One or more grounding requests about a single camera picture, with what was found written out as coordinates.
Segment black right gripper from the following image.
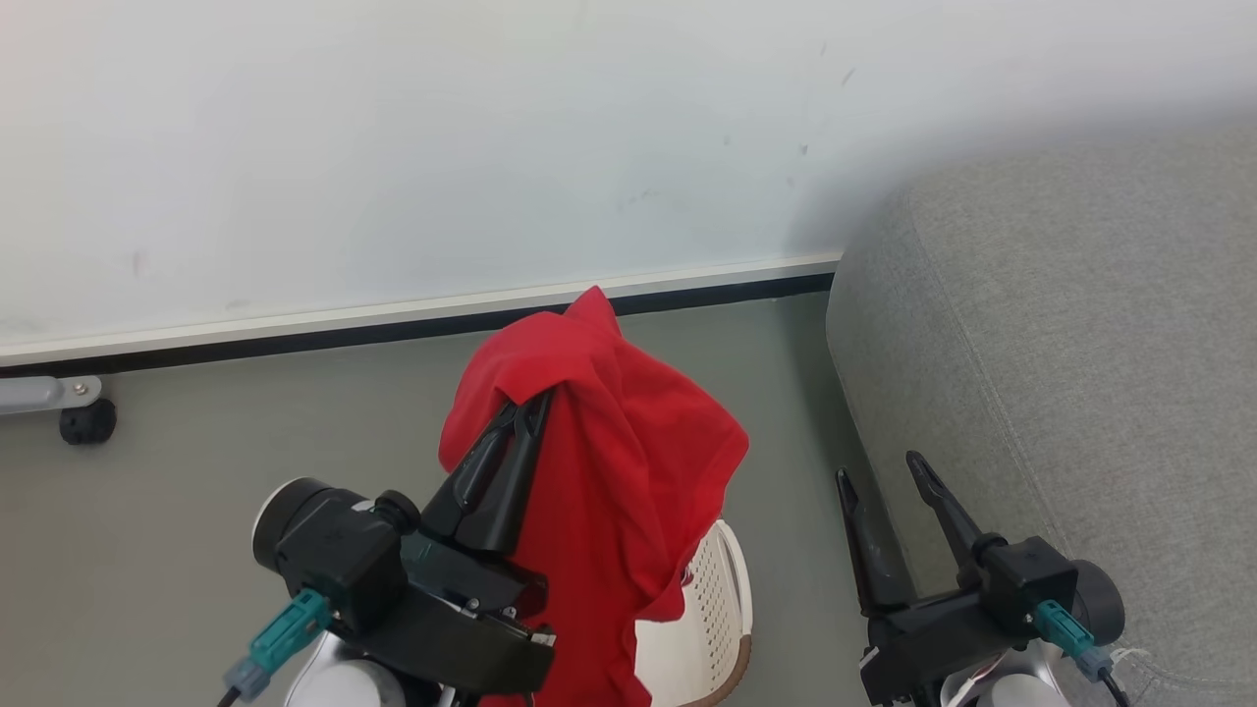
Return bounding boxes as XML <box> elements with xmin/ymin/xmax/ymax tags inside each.
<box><xmin>836</xmin><ymin>451</ymin><xmax>1044</xmax><ymax>707</ymax></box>

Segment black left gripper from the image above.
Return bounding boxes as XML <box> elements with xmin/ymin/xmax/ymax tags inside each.
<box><xmin>352</xmin><ymin>390</ymin><xmax>558</xmax><ymax>698</ymax></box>

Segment red t-shirt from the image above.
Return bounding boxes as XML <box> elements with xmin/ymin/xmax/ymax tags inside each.
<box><xmin>438</xmin><ymin>286</ymin><xmax>750</xmax><ymax>707</ymax></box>

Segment white perforated laundry basket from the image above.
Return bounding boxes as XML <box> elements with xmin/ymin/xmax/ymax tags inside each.
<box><xmin>633</xmin><ymin>519</ymin><xmax>754</xmax><ymax>707</ymax></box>

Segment grey fabric ottoman seat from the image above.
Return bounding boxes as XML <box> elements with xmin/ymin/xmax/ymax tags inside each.
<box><xmin>825</xmin><ymin>128</ymin><xmax>1257</xmax><ymax>707</ymax></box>

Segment white black skirting board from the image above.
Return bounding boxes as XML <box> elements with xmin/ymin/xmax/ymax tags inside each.
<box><xmin>0</xmin><ymin>252</ymin><xmax>845</xmax><ymax>380</ymax></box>

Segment black caster wheel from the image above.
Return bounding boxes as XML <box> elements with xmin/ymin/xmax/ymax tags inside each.
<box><xmin>59</xmin><ymin>398</ymin><xmax>118</xmax><ymax>446</ymax></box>

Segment teal right camera cable plug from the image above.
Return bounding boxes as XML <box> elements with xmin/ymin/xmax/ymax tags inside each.
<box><xmin>1033</xmin><ymin>599</ymin><xmax>1132</xmax><ymax>707</ymax></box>

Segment teal camera cable plug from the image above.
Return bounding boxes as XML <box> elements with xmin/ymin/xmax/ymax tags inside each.
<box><xmin>1033</xmin><ymin>599</ymin><xmax>1132</xmax><ymax>707</ymax></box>
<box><xmin>223</xmin><ymin>588</ymin><xmax>333</xmax><ymax>704</ymax></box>

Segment teal left camera cable plug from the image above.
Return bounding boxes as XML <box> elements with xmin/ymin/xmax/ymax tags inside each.
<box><xmin>223</xmin><ymin>588</ymin><xmax>333</xmax><ymax>704</ymax></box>

